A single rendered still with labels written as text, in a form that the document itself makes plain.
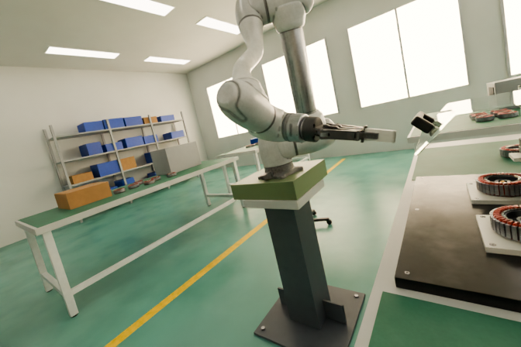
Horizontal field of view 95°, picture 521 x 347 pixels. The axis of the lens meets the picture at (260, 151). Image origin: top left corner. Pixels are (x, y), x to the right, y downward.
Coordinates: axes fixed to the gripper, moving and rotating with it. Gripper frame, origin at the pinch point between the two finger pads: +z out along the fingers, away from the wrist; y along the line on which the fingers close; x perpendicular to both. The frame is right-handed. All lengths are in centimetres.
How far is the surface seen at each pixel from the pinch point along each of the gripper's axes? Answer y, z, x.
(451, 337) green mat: 27.8, 17.4, -23.1
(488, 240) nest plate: 4.2, 22.8, -18.7
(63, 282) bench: 40, -198, -126
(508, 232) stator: 3.6, 25.4, -16.2
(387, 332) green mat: 30.7, 9.7, -25.1
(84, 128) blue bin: -109, -587, -64
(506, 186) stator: -19.4, 27.8, -14.3
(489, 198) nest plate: -18.5, 25.1, -18.2
